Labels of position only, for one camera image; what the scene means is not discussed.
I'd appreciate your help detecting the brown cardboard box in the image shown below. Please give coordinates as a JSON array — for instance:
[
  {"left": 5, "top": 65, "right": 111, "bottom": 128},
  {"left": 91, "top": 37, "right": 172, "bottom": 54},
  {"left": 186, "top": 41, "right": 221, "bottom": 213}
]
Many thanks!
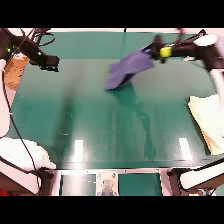
[{"left": 3, "top": 52, "right": 30, "bottom": 92}]

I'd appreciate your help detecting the white garment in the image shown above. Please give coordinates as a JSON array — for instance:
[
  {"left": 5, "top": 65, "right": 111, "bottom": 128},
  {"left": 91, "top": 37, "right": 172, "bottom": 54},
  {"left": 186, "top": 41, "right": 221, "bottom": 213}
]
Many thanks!
[{"left": 0, "top": 136, "right": 57, "bottom": 172}]

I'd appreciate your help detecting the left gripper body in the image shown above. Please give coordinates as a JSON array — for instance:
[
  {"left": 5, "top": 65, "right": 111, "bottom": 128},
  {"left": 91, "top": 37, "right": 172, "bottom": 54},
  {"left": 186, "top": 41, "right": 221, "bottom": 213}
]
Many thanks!
[{"left": 38, "top": 54, "right": 61, "bottom": 73}]

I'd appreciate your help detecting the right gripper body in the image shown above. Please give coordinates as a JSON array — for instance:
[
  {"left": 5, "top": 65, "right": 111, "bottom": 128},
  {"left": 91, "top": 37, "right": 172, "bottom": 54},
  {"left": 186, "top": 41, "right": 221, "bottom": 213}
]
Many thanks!
[{"left": 150, "top": 33, "right": 166, "bottom": 64}]

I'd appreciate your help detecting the silver frame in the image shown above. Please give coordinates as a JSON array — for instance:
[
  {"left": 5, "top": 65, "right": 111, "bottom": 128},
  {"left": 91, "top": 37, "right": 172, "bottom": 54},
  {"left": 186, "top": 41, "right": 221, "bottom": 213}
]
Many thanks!
[{"left": 49, "top": 165, "right": 215, "bottom": 197}]

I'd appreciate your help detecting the purple T-shirt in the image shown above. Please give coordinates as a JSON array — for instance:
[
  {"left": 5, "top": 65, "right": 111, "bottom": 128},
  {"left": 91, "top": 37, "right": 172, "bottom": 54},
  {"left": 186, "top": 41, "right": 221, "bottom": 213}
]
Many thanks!
[{"left": 104, "top": 48, "right": 156, "bottom": 92}]

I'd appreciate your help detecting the pale yellow garment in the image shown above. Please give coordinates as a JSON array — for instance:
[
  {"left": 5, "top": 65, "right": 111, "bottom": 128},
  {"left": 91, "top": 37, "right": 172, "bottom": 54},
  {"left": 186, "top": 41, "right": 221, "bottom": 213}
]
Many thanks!
[{"left": 187, "top": 93, "right": 224, "bottom": 157}]

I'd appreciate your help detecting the black cable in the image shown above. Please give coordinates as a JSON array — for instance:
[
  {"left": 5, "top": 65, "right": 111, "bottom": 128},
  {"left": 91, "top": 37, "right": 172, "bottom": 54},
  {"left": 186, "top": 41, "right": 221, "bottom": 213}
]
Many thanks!
[{"left": 0, "top": 64, "right": 43, "bottom": 178}]

